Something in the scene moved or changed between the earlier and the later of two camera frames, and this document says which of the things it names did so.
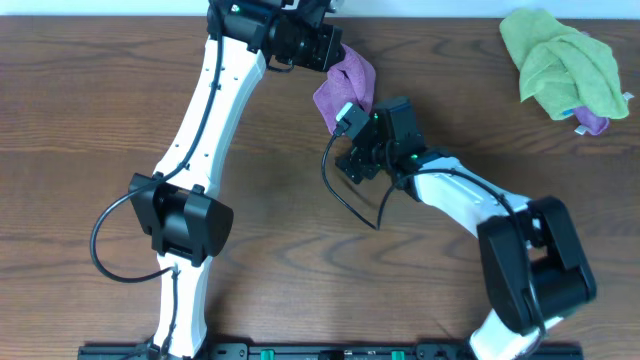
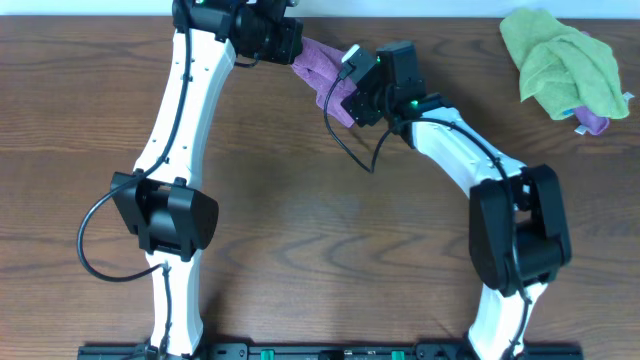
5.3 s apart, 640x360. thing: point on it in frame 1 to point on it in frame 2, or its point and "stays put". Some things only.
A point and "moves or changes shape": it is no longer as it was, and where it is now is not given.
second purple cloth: (595, 124) stays put
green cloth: (563, 69) stays put
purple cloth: (349, 80) moves or changes shape
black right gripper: (353, 155) to (358, 105)
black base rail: (314, 352) stays put
